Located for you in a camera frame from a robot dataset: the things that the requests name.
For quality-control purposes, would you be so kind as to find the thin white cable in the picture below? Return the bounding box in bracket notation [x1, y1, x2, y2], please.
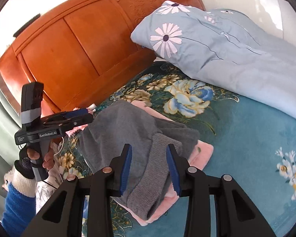
[54, 137, 65, 157]

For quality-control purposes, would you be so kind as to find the pink folded garment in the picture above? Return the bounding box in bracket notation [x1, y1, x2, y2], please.
[67, 100, 214, 226]

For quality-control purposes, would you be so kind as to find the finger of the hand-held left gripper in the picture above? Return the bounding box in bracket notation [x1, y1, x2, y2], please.
[46, 108, 93, 122]
[46, 114, 94, 135]

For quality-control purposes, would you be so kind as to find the person's left hand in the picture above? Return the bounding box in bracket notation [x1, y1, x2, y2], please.
[14, 148, 55, 179]

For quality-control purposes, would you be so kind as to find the dark flat object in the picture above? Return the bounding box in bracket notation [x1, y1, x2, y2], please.
[13, 13, 41, 38]

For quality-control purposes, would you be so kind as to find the grey knit sweater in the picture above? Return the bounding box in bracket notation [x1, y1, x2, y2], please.
[78, 100, 200, 221]

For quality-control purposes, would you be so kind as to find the light blue daisy duvet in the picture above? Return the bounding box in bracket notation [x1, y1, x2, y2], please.
[130, 1, 296, 125]

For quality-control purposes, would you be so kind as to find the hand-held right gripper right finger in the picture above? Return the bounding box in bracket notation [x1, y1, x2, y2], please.
[166, 144, 278, 237]

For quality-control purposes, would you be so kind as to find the white patterned cloth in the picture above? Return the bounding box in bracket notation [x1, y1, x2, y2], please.
[36, 153, 69, 214]

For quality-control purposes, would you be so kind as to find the teal floral bed sheet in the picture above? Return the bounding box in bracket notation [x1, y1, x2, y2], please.
[37, 60, 296, 237]

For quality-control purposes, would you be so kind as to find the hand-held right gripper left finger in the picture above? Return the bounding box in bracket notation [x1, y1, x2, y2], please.
[20, 143, 133, 237]

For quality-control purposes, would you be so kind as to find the orange wooden headboard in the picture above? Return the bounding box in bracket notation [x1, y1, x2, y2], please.
[0, 0, 205, 115]

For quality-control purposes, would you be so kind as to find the pale green curtain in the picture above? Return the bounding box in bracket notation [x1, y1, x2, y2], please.
[0, 52, 24, 193]

